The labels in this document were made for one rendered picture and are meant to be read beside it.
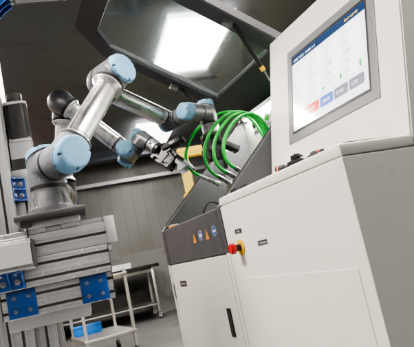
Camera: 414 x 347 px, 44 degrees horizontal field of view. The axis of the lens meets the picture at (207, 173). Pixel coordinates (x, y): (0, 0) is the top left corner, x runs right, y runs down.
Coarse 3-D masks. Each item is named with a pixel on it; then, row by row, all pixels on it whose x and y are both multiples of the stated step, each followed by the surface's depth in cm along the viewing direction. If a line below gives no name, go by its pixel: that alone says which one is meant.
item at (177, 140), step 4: (180, 136) 234; (172, 140) 234; (176, 140) 234; (180, 140) 234; (184, 140) 236; (164, 144) 235; (168, 144) 234; (172, 144) 234; (176, 144) 235; (180, 144) 236; (164, 148) 234; (168, 148) 235; (172, 148) 237
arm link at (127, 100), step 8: (88, 80) 194; (88, 88) 197; (120, 96) 204; (128, 96) 206; (136, 96) 210; (120, 104) 206; (128, 104) 207; (136, 104) 209; (144, 104) 212; (152, 104) 215; (136, 112) 212; (144, 112) 213; (152, 112) 214; (160, 112) 217; (168, 112) 221; (152, 120) 218; (160, 120) 218; (168, 120) 220; (160, 128) 226; (168, 128) 224; (176, 128) 224
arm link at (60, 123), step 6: (54, 114) 239; (60, 114) 237; (54, 120) 238; (60, 120) 238; (66, 120) 238; (60, 126) 238; (66, 126) 239; (72, 174) 239; (72, 180) 236; (72, 186) 235; (72, 192) 232; (72, 198) 233
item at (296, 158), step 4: (312, 152) 144; (316, 152) 141; (292, 156) 151; (296, 156) 150; (300, 156) 149; (308, 156) 137; (292, 160) 151; (296, 160) 147; (300, 160) 146; (288, 164) 152; (292, 164) 150; (276, 168) 156; (280, 168) 155; (284, 168) 155
